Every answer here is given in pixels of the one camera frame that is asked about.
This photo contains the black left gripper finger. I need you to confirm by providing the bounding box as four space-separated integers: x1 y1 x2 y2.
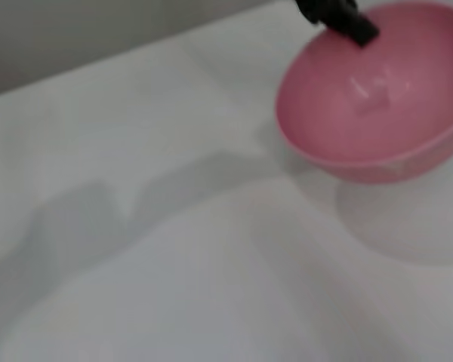
326 13 381 48

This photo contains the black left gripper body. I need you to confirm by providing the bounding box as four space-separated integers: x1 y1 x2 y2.
294 0 358 27

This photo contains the pink plastic bowl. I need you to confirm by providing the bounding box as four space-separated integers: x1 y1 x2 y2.
274 1 453 185

